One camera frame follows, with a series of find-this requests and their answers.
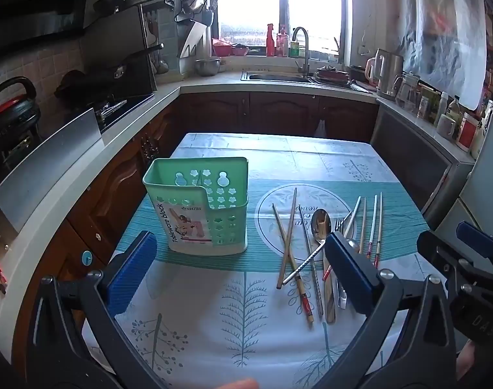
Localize pink bottle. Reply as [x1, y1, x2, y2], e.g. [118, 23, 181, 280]
[277, 26, 290, 57]

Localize red pot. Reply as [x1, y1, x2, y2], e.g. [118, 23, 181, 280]
[315, 65, 350, 84]

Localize green plastic utensil holder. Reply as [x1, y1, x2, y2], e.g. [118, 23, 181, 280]
[142, 157, 249, 257]

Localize grey refrigerator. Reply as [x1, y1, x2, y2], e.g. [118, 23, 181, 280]
[459, 101, 493, 252]

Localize black frying pan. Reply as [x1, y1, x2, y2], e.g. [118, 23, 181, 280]
[54, 42, 166, 100]

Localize gas stove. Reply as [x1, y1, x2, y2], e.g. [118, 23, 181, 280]
[95, 93, 156, 134]

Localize black stove panel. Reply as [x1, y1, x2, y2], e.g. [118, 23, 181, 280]
[82, 4, 158, 96]

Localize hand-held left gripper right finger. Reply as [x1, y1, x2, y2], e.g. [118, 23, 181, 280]
[317, 231, 460, 389]

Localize grey kitchen appliance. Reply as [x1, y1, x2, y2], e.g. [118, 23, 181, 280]
[370, 99, 476, 231]

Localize steel splash guard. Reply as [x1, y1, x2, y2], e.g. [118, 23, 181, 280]
[0, 107, 103, 231]

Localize white mug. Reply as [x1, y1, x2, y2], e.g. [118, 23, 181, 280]
[436, 113, 458, 140]

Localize hanging ladles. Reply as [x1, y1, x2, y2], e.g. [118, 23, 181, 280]
[143, 12, 168, 76]

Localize printed teal tablecloth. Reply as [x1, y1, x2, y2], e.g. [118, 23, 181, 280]
[80, 132, 431, 389]

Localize small metal spoon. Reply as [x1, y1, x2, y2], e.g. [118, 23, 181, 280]
[341, 211, 361, 254]

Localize clear plastic sheet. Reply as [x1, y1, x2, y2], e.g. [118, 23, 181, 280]
[392, 0, 488, 110]

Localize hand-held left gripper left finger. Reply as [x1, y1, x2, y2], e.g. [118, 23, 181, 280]
[28, 230, 158, 379]

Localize kitchen window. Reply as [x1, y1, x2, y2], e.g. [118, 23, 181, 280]
[214, 0, 348, 57]

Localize plain brown wooden chopstick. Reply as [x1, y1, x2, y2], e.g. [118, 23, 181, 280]
[276, 187, 298, 290]

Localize wooden spoon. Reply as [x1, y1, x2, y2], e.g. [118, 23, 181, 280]
[321, 217, 337, 325]

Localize red label jar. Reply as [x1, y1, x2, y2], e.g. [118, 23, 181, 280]
[457, 112, 480, 152]

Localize steel faucet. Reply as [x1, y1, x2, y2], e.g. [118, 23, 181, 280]
[291, 28, 312, 77]

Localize glass pitcher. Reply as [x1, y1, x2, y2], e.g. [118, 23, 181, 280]
[394, 72, 421, 110]

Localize wooden chopstick with red print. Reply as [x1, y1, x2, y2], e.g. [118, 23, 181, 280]
[272, 204, 315, 327]

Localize steel sink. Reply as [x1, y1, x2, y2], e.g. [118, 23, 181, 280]
[241, 70, 316, 84]

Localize white bottle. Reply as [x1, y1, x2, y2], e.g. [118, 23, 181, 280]
[435, 91, 450, 126]

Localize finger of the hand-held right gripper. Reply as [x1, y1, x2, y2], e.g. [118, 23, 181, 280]
[456, 221, 493, 266]
[417, 230, 486, 292]

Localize metal fork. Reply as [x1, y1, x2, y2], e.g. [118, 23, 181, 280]
[333, 217, 348, 311]

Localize steel kettle with pink handle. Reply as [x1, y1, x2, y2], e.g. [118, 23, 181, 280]
[365, 49, 405, 101]

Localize black pressure cooker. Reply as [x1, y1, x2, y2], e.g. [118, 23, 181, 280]
[0, 76, 42, 163]

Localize person's left hand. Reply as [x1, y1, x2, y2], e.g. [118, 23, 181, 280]
[214, 378, 260, 389]

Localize steel bowl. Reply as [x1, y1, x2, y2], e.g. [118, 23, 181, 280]
[195, 58, 222, 77]

